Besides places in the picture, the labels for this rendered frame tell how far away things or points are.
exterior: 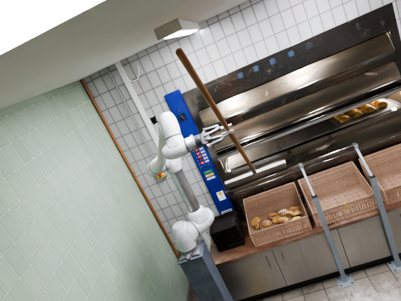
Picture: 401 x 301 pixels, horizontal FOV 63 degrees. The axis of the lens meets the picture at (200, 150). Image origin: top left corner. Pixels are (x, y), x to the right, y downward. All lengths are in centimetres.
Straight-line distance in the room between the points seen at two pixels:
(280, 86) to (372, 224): 146
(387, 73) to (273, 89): 101
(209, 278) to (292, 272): 90
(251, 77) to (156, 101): 93
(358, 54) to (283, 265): 202
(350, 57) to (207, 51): 127
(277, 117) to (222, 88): 59
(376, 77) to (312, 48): 65
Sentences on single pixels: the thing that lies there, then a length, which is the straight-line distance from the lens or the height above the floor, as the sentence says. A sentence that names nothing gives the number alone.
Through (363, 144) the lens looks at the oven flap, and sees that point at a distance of 353.
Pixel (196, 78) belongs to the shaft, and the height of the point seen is 235.
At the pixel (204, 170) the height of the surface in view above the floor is 130.
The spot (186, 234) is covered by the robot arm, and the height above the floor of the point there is 120.
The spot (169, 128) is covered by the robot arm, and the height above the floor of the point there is 209.
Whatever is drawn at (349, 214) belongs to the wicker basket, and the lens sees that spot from 323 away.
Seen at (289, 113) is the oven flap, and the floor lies 153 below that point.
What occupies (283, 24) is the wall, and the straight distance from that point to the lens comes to 314.
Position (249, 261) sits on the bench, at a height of 50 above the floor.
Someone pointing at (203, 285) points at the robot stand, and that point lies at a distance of 292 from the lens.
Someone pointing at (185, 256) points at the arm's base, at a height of 102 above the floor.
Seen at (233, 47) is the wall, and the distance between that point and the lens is 310.
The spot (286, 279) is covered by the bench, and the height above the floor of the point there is 18.
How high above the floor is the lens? 249
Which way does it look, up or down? 17 degrees down
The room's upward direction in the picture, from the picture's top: 25 degrees counter-clockwise
